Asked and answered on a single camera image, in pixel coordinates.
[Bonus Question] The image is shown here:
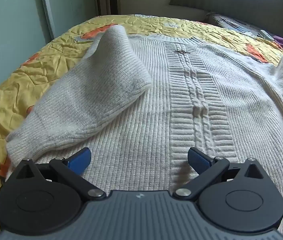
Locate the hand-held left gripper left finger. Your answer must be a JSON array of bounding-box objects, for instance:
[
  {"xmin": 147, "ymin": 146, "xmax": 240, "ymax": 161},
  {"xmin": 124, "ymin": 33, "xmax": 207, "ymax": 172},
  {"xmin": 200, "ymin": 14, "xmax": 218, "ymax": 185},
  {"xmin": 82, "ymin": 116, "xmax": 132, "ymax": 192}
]
[{"xmin": 14, "ymin": 147, "xmax": 107, "ymax": 201}]

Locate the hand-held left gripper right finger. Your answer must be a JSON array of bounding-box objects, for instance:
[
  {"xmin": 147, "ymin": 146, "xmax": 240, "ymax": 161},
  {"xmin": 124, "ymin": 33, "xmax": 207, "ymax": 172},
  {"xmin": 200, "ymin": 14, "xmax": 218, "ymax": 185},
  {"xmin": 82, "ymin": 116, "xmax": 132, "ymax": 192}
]
[{"xmin": 173, "ymin": 147, "xmax": 267, "ymax": 201}]

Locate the white knit sweater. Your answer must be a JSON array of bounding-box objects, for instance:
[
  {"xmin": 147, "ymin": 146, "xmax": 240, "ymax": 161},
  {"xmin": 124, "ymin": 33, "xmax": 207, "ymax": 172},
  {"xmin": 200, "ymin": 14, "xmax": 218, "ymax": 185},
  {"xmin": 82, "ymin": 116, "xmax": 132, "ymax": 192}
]
[{"xmin": 6, "ymin": 26, "xmax": 283, "ymax": 240}]

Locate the yellow printed bedspread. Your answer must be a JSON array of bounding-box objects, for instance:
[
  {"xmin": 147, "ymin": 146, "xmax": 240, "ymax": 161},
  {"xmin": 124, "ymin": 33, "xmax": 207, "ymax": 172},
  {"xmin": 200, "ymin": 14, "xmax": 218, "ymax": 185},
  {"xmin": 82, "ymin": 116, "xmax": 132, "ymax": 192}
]
[{"xmin": 0, "ymin": 14, "xmax": 283, "ymax": 233}]

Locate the white remote control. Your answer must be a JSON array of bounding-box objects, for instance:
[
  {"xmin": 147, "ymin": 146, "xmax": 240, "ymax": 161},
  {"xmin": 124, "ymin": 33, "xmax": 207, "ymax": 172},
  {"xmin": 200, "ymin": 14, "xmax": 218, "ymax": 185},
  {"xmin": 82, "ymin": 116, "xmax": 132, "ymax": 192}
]
[{"xmin": 260, "ymin": 30, "xmax": 274, "ymax": 41}]

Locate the printed pillow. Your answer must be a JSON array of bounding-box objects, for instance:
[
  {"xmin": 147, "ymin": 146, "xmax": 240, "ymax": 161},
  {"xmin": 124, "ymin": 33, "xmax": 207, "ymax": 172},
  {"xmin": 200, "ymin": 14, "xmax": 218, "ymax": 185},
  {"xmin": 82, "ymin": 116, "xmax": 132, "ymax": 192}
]
[{"xmin": 206, "ymin": 12, "xmax": 275, "ymax": 41}]

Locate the glass sliding wardrobe door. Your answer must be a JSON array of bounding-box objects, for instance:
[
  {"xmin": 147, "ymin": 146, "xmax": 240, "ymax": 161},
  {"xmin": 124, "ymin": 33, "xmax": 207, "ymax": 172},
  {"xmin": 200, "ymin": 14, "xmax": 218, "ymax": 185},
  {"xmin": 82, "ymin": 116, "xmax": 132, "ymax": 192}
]
[
  {"xmin": 41, "ymin": 0, "xmax": 100, "ymax": 40},
  {"xmin": 0, "ymin": 0, "xmax": 55, "ymax": 108}
]

